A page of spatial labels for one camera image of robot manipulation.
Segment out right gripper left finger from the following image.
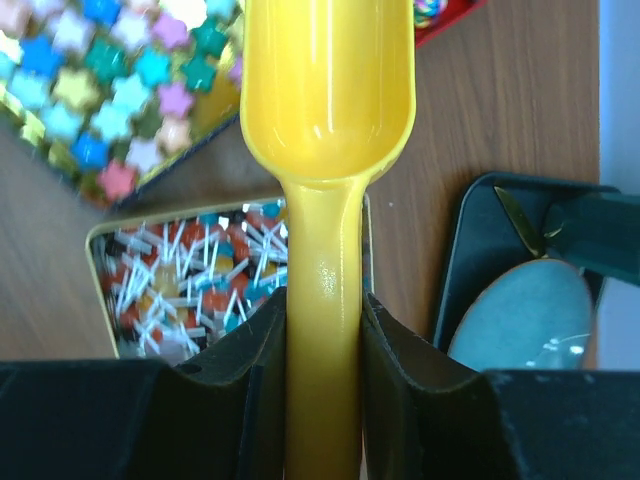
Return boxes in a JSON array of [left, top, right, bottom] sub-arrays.
[[1, 289, 286, 479]]

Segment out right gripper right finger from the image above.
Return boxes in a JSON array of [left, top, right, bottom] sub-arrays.
[[361, 295, 639, 479]]

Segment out gold tin of lollipops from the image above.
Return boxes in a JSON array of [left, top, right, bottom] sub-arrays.
[[84, 192, 374, 361]]

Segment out tin of star candies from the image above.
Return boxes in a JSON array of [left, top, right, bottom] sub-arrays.
[[1, 0, 245, 209]]

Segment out yellow plastic scoop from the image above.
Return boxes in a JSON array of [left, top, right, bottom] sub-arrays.
[[240, 1, 416, 479]]

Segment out red tin swirl lollipops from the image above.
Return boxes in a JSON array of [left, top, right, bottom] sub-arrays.
[[413, 0, 487, 48]]

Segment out dark teal plate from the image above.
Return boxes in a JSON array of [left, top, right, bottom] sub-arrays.
[[448, 259, 594, 371]]

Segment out black serving tray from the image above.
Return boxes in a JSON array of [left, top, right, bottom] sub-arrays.
[[429, 172, 618, 352]]

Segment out gold fork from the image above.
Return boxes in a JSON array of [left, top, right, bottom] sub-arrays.
[[493, 185, 563, 259]]

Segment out dark green paper cup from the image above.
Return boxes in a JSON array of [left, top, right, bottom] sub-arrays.
[[543, 192, 639, 285]]

